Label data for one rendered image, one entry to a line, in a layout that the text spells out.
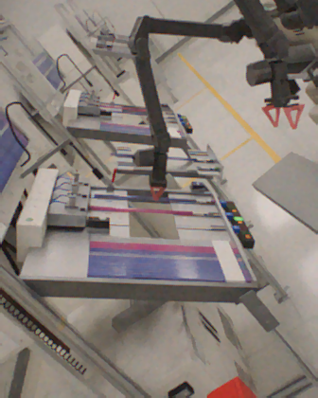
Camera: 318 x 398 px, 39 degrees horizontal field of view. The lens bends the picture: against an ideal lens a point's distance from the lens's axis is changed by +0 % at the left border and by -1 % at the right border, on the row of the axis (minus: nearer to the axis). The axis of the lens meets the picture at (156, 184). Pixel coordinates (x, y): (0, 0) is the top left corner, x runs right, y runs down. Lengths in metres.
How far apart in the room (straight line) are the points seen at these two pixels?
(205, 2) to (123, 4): 1.57
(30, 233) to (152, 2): 7.98
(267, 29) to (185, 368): 1.09
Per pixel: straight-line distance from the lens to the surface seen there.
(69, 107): 2.85
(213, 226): 1.75
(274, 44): 1.45
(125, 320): 1.90
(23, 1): 9.36
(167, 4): 9.26
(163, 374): 1.63
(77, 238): 1.59
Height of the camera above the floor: 1.64
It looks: 22 degrees down
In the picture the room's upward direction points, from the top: 40 degrees counter-clockwise
